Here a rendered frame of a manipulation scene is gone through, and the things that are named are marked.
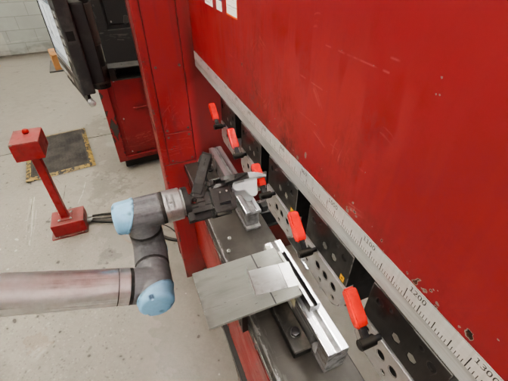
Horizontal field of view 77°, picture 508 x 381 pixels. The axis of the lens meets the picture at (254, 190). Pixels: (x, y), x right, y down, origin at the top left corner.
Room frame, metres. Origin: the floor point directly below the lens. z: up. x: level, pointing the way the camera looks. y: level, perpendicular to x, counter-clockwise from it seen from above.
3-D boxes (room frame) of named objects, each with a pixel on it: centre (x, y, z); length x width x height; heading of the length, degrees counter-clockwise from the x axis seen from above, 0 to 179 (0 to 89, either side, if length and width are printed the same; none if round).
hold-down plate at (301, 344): (0.54, -0.07, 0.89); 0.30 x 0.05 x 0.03; 22
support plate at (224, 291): (0.54, 0.02, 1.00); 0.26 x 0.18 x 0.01; 112
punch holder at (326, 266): (0.43, -0.18, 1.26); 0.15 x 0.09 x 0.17; 22
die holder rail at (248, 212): (1.11, 0.09, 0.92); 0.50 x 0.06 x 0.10; 22
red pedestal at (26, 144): (1.76, 1.41, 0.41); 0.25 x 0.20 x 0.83; 112
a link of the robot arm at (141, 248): (0.52, 0.25, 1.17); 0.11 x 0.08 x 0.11; 20
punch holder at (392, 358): (0.25, -0.25, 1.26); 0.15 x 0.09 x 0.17; 22
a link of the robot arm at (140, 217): (0.53, 0.26, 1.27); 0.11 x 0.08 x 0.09; 112
